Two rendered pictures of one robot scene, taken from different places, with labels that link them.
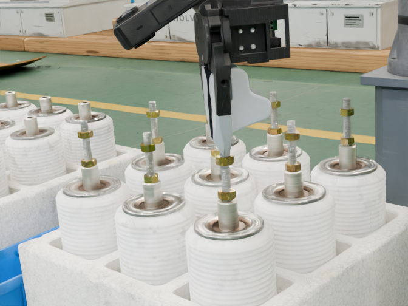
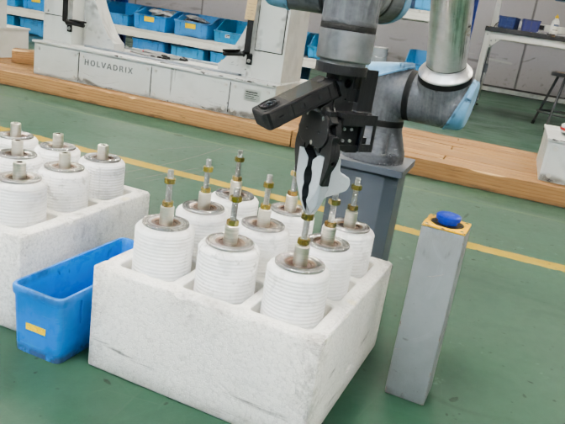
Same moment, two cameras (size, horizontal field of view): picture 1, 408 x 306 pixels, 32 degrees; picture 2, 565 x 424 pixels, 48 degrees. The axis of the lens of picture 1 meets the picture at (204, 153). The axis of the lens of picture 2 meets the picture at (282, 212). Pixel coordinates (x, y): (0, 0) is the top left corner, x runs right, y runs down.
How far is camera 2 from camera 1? 37 cm
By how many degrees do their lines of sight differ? 22
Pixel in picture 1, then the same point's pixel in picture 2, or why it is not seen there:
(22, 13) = not seen: outside the picture
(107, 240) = (179, 267)
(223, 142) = (315, 204)
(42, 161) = (76, 193)
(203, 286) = (282, 306)
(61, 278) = (142, 295)
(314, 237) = (343, 276)
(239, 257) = (314, 287)
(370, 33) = not seen: hidden behind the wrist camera
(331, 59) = (230, 124)
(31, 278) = (104, 294)
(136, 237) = (224, 267)
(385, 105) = not seen: hidden behind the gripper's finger
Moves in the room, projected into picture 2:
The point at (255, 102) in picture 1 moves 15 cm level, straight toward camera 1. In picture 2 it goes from (341, 179) to (386, 214)
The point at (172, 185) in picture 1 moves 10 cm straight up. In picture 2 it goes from (219, 227) to (225, 172)
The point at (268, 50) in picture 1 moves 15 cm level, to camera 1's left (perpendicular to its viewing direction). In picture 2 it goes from (360, 145) to (257, 138)
